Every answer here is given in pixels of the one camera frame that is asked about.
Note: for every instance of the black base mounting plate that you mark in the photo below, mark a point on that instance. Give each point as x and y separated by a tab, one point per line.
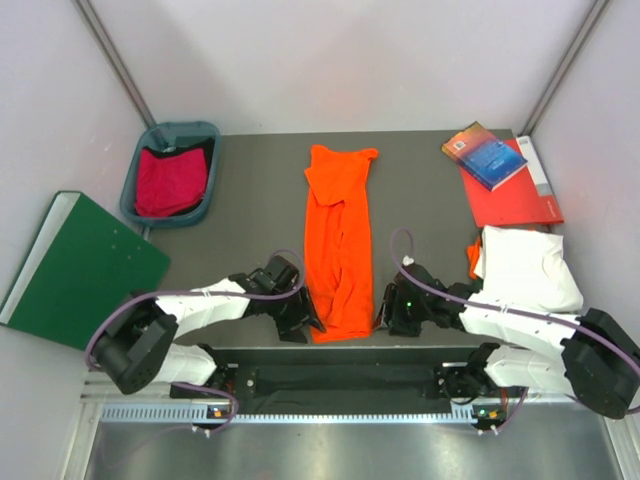
352	374

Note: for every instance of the aluminium rail frame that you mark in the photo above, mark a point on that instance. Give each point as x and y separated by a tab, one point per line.
149	436

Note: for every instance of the green ring binder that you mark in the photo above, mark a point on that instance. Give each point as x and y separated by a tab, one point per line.
82	264

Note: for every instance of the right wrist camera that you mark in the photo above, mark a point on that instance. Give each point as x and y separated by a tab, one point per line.
416	277

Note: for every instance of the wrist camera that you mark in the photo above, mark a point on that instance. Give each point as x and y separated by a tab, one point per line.
282	270
416	277

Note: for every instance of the teal plastic bin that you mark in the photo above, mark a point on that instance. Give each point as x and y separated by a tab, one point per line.
169	137

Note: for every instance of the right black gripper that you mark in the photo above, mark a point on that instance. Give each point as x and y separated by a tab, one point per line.
390	315

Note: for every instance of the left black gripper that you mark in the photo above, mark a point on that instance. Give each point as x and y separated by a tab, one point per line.
303	314

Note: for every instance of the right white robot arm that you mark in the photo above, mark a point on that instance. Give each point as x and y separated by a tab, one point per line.
589	358

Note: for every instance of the magenta t-shirt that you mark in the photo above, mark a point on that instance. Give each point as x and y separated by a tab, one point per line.
170	182

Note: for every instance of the orange t-shirt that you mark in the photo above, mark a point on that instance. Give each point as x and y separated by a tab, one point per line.
338	243

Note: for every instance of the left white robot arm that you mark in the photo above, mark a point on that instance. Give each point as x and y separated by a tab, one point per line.
136	346

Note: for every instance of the red folder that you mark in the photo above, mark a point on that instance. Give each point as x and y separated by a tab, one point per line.
526	198

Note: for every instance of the small orange cloth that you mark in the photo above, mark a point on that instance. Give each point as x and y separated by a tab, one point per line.
473	254

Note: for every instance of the blue orange book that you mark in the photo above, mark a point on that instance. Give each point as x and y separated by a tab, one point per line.
479	152

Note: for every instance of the white t-shirt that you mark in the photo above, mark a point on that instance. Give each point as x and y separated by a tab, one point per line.
527	268

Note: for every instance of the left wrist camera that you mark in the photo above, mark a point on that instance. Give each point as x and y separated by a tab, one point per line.
282	270

